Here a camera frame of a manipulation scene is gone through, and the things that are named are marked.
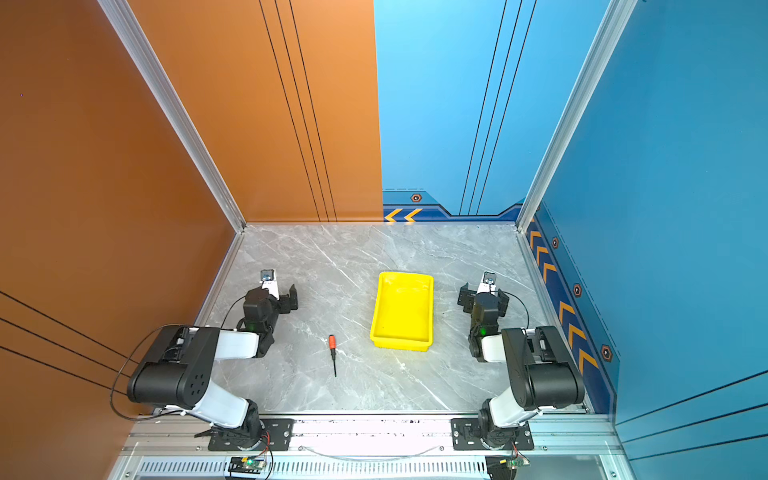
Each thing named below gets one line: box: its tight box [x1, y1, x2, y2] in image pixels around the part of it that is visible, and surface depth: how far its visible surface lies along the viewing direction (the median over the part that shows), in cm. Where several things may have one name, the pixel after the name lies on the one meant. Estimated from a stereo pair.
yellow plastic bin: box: [370, 271, 435, 352], surface depth 91 cm
